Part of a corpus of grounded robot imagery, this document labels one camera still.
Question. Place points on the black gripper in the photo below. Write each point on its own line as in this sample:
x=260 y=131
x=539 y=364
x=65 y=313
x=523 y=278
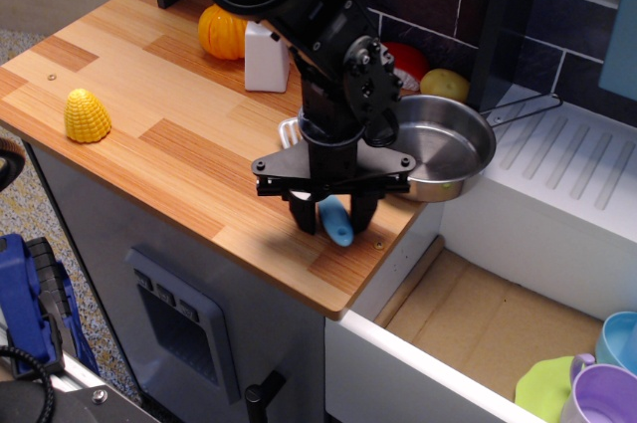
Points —
x=310 y=170

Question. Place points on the white spatula blue handle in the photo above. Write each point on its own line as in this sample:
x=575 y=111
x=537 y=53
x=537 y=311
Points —
x=332 y=214

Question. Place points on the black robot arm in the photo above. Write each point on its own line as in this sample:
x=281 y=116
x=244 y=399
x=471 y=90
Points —
x=347 y=118

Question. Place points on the stainless steel pan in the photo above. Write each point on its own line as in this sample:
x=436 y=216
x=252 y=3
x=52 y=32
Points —
x=451 y=142

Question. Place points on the yellow toy potato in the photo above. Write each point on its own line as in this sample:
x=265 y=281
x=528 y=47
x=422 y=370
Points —
x=445 y=83

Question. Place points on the white salt shaker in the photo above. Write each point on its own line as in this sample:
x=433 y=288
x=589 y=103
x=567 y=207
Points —
x=267 y=63

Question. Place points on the white toy sink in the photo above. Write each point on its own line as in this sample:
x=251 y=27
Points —
x=524 y=266

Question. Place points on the orange toy pumpkin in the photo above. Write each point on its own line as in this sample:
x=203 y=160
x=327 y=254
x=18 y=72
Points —
x=222 y=34

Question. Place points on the grey oven door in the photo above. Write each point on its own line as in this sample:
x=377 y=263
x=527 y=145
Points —
x=190 y=334

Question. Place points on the yellow toy corn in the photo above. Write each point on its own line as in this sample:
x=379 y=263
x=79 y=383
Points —
x=86 y=119

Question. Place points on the green plastic plate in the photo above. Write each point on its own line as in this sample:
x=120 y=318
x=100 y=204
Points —
x=544 y=389

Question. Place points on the blue black device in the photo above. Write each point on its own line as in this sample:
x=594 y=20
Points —
x=39 y=306

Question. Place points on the blue plastic cup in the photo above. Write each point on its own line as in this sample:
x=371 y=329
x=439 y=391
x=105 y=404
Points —
x=617 y=342

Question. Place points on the teal cabinet panel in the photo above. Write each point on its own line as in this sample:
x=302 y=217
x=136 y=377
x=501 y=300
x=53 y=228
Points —
x=618 y=73

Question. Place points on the purple plastic cup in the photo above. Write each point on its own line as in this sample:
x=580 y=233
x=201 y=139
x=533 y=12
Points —
x=599 y=392

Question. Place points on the dark round object left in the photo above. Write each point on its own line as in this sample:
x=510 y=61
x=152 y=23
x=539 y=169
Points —
x=12 y=162

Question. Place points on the black oven handle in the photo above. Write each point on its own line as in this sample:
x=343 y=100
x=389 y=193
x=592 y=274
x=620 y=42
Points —
x=258 y=397

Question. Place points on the black mount base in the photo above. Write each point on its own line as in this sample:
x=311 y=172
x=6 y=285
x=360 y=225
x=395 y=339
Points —
x=79 y=397

